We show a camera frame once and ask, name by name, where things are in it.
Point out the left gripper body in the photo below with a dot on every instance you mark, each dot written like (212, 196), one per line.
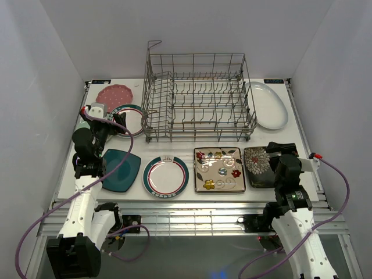
(101, 132)

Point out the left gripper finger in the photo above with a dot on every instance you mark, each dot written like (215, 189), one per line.
(120, 118)
(120, 132)

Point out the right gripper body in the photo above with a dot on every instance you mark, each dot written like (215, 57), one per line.
(290, 147)

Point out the white oval plate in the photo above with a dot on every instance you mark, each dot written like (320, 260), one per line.
(267, 106)

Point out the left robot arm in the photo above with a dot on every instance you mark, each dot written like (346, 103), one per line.
(76, 252)

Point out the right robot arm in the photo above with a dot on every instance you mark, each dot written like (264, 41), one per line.
(291, 216)

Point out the striped rim plate rear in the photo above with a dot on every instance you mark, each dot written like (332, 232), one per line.
(133, 117)

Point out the striped rim plate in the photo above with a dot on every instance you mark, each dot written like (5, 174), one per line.
(165, 177)
(133, 117)

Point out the mint green plate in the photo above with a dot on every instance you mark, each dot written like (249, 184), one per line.
(82, 125)

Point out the pink dotted plate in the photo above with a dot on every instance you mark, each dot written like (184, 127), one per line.
(114, 96)

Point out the black floral square plate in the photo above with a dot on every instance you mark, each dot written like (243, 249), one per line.
(257, 167)

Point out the left corner logo sticker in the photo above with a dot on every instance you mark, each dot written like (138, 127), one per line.
(100, 81)

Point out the corner logo sticker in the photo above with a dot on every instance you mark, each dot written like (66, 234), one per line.
(100, 81)
(273, 81)

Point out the teal square plate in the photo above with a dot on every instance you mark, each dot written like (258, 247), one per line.
(123, 178)

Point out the beige floral square plate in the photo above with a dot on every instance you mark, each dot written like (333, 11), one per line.
(218, 170)

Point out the striped rim plate front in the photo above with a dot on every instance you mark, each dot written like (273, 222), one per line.
(165, 177)

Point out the right corner logo sticker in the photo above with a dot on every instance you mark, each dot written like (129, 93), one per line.
(273, 81)

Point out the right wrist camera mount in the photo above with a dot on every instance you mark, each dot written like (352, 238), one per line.
(310, 164)

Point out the grey wire dish rack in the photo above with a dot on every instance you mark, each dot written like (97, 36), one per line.
(197, 96)

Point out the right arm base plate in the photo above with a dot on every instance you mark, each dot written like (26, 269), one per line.
(254, 223)

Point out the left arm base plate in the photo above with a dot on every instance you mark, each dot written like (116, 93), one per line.
(130, 220)

